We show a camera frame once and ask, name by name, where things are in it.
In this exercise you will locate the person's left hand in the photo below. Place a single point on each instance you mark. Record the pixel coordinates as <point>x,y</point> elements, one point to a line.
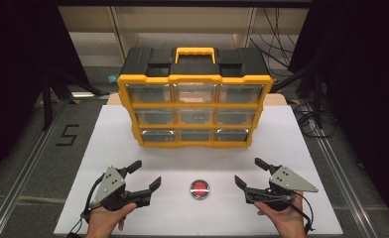
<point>101,221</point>

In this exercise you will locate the small teal object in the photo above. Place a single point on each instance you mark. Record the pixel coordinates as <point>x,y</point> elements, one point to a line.
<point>113,78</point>

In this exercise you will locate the black metal stand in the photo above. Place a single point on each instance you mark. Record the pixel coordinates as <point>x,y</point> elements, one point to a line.
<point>47,99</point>
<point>317,99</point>

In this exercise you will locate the white table mat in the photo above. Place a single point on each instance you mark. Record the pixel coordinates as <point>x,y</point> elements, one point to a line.
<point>182,218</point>

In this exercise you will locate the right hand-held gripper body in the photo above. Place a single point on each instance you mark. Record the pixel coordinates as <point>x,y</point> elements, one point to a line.
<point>286,180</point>

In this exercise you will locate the round red and silver tin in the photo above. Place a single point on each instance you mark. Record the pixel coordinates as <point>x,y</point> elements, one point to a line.
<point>199,189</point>

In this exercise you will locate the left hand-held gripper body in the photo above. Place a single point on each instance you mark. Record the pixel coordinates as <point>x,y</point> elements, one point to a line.
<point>111,185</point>

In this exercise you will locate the person's right hand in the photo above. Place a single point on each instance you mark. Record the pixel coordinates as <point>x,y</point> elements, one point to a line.
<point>288,221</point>

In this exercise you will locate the yellow and black drawer organizer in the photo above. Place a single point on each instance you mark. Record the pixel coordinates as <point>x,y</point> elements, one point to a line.
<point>195,79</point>

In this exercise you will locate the grid of clear organizer drawers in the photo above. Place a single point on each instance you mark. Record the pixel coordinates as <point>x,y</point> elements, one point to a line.
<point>194,115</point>

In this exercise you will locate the aluminium floor rail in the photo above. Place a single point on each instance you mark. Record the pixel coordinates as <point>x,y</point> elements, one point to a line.
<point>24,178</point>
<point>344,185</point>

